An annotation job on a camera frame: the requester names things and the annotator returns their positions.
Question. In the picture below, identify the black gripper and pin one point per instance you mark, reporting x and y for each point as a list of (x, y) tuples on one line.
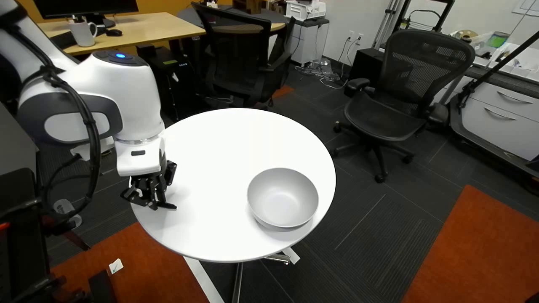
[(152, 178)]

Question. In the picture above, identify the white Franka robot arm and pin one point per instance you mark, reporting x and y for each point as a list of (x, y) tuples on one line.
[(120, 94)]

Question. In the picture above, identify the silver round bowl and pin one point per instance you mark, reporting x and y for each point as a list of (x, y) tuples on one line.
[(282, 197)]

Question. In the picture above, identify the small white floor tag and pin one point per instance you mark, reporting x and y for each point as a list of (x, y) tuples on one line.
[(115, 266)]

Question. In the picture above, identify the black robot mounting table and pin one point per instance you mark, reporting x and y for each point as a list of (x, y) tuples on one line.
[(19, 224)]

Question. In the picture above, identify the white metal table base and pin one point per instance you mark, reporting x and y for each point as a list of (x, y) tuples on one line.
[(280, 257)]

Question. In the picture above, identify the black computer mouse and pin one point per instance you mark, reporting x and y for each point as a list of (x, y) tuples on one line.
[(114, 32)]

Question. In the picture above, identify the light wooden desk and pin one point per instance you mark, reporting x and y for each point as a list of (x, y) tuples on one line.
[(141, 27)]

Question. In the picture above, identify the dark office chair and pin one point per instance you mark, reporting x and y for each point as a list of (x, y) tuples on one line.
[(242, 55)]

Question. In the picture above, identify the white mug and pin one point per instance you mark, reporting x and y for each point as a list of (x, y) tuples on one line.
[(85, 32)]

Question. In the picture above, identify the black computer monitor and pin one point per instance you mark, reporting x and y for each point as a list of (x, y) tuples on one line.
[(85, 7)]

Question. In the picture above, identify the white printer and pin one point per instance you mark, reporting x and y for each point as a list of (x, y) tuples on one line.
[(306, 8)]

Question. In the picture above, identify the black mesh office chair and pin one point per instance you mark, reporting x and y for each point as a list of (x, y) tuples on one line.
[(402, 106)]

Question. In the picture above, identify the white drawer cabinet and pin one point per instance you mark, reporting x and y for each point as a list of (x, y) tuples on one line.
[(499, 119)]

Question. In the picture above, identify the black slanted stand pole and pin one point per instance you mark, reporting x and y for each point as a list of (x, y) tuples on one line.
[(498, 69)]

